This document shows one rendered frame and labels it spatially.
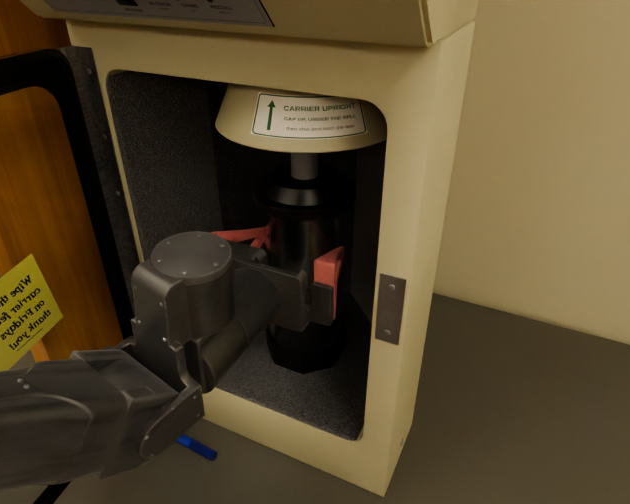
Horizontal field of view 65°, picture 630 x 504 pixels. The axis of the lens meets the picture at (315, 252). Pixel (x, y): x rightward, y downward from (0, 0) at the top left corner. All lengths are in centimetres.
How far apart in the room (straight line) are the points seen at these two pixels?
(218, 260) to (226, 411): 32
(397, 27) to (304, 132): 14
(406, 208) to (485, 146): 44
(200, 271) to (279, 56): 16
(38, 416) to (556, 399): 63
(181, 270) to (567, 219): 62
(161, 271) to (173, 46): 18
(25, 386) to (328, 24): 27
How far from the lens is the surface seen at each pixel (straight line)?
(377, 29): 30
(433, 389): 72
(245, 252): 47
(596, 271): 87
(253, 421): 62
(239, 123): 43
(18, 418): 31
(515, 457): 68
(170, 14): 37
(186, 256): 36
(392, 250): 39
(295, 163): 50
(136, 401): 35
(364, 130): 42
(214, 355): 40
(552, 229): 84
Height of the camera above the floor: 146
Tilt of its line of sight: 32 degrees down
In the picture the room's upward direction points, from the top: straight up
